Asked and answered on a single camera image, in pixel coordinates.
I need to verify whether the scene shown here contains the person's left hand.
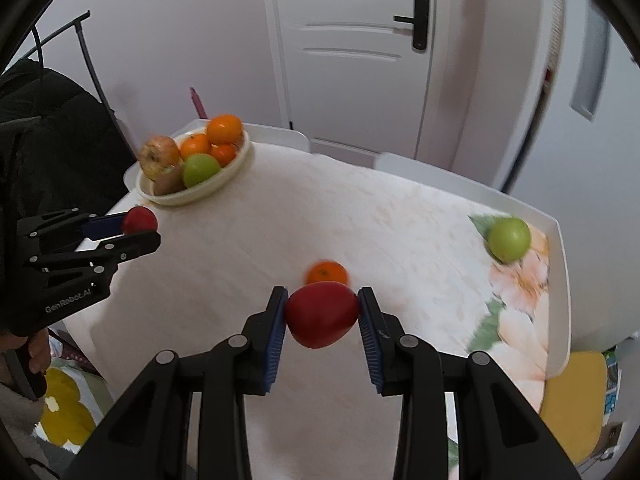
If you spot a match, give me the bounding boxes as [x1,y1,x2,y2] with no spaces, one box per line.
[0,328,51,373]

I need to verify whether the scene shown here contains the small mandarin orange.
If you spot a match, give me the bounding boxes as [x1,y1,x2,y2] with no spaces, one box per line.
[209,144,239,168]

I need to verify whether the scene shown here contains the medium orange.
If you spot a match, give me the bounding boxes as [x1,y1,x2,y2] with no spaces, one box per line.
[179,133,212,160]

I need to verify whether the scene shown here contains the large orange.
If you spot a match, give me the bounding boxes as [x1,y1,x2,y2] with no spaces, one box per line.
[206,114,243,145]

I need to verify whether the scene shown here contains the small red tomato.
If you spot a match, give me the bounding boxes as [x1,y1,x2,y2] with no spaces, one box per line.
[122,206,158,235]

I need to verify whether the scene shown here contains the yellow flower mat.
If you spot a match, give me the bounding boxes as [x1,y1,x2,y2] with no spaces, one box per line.
[34,359,114,454]

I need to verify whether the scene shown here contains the white floral tablecloth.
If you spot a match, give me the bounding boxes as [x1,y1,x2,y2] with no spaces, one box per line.
[66,144,549,479]

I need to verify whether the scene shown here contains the cream duck-pattern bowl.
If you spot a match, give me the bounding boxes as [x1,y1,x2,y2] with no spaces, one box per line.
[134,129,253,207]

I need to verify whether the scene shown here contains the green apple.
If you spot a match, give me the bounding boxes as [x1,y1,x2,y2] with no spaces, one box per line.
[181,153,221,188]
[487,217,532,264]

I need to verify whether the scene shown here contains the large red tomato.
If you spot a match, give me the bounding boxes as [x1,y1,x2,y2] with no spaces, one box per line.
[284,282,359,349]

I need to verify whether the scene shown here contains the black door handle lock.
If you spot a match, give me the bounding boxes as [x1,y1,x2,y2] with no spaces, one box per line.
[393,0,431,51]

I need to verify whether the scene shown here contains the small tangerine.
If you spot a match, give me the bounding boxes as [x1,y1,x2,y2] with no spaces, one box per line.
[305,260,350,286]

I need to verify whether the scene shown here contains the white tray table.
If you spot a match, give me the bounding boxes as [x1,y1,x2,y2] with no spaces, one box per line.
[124,119,572,378]

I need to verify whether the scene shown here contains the pink handled broom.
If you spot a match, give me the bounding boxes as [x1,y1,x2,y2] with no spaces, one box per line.
[190,87,208,119]

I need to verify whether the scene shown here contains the black hanging garment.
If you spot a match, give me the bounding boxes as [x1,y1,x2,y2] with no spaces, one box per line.
[0,56,139,331]

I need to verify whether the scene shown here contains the brown kiwi with sticker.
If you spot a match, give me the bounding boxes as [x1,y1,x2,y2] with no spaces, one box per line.
[153,164,186,196]

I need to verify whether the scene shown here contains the yellow-red apple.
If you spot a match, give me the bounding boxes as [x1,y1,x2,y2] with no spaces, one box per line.
[138,136,181,181]

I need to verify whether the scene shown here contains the yellow seat cushion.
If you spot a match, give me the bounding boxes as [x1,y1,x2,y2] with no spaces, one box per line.
[540,351,608,465]

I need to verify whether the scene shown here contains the black clothes rack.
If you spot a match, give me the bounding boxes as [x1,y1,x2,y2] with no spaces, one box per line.
[14,8,139,162]

